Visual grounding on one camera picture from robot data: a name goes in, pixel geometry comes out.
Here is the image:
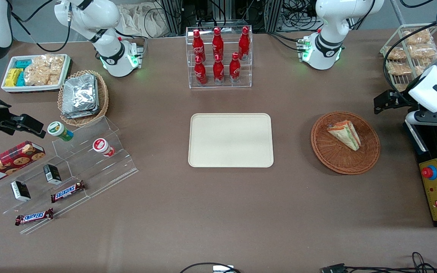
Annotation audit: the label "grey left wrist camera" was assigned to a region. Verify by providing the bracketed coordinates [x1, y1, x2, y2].
[405, 111, 421, 126]

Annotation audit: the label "clear acrylic stepped stand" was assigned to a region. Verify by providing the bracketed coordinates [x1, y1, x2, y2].
[0, 116, 140, 235]

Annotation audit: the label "white wire basket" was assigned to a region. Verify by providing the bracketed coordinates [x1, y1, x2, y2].
[379, 24, 437, 92]

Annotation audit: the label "red cola bottle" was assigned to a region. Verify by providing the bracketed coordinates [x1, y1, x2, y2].
[213, 54, 225, 85]
[229, 52, 241, 83]
[212, 27, 224, 60]
[238, 26, 250, 61]
[192, 29, 206, 63]
[194, 56, 207, 86]

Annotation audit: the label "clear acrylic bottle rack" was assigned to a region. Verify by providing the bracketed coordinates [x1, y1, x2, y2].
[185, 25, 253, 89]

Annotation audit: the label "beige plastic tray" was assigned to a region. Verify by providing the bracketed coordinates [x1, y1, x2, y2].
[188, 113, 274, 168]

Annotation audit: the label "red lidded cup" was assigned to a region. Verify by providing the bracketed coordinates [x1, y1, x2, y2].
[92, 138, 115, 157]

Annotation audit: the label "dark equipment rack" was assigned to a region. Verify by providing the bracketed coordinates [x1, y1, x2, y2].
[160, 0, 284, 35]

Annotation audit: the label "round brown wicker basket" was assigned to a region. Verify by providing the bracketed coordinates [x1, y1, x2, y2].
[311, 111, 381, 175]

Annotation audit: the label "thin black cable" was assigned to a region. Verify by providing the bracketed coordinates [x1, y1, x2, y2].
[179, 262, 242, 273]

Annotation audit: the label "yellow snack packet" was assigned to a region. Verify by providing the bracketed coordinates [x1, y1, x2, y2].
[5, 68, 24, 87]

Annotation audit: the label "black cable bundle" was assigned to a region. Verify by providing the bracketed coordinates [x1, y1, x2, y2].
[319, 251, 437, 273]

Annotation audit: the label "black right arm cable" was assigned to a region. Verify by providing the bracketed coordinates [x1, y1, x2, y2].
[10, 0, 72, 53]

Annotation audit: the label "green lidded cup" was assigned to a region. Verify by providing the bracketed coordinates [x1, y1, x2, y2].
[47, 121, 74, 142]

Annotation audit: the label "brown Snickers bar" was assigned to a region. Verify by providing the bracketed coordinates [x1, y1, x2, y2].
[15, 207, 55, 227]
[50, 180, 86, 204]

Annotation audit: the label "oval light wicker basket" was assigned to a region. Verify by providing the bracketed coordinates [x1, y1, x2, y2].
[57, 70, 109, 127]

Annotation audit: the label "black yellow control box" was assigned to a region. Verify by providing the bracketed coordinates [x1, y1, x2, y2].
[404, 121, 437, 228]

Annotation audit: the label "crumpled beige cloth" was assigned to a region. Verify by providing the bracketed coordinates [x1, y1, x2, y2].
[119, 3, 167, 38]

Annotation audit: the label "white rectangular snack tray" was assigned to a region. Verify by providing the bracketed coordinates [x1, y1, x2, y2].
[1, 54, 71, 94]

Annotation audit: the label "red emergency stop button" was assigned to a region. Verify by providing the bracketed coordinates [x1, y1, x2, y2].
[421, 165, 437, 180]

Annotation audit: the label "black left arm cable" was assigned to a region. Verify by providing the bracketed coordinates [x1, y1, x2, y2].
[382, 21, 437, 100]

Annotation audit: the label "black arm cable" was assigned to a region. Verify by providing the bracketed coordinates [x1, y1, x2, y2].
[382, 21, 437, 100]
[10, 0, 72, 53]

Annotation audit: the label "silver foil wrapped packs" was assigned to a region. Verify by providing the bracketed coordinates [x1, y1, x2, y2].
[61, 74, 100, 119]

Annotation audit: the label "small black box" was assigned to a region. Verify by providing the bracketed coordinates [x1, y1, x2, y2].
[10, 180, 32, 202]
[43, 163, 63, 185]

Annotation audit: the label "red tartan cookie box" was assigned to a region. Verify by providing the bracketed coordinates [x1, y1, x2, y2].
[0, 140, 46, 188]

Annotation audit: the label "grey metal post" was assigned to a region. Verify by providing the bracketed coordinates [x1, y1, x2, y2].
[389, 0, 407, 26]

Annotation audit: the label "clear bag of crackers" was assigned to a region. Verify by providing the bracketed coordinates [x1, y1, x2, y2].
[24, 54, 66, 86]

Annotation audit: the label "triangular sandwich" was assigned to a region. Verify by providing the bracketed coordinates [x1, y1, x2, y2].
[327, 120, 362, 152]

